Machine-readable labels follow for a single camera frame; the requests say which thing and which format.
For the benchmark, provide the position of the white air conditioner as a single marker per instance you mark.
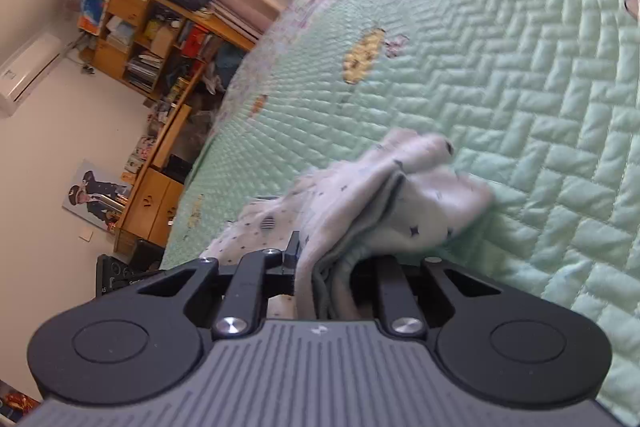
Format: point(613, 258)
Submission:
point(27, 69)

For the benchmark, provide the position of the red patterned box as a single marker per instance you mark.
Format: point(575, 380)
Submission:
point(17, 402)

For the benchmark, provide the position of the white wall socket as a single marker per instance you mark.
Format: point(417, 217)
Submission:
point(86, 236)

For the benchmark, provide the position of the wall poster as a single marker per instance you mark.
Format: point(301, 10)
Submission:
point(95, 197)

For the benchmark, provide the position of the white dotted children's shirt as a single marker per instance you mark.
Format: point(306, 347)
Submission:
point(360, 202)

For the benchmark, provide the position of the green quilted bedspread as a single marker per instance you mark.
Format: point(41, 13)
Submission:
point(525, 107)

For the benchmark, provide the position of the wooden desk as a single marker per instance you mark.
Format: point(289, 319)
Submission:
point(150, 202)

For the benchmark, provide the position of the wooden bookshelf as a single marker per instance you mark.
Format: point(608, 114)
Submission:
point(145, 32)

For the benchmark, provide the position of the blue white cardboard box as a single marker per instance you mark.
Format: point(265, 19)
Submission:
point(95, 4)

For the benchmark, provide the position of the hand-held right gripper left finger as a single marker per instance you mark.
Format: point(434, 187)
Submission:
point(250, 279)

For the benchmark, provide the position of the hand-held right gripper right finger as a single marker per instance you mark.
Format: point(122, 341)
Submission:
point(395, 294)

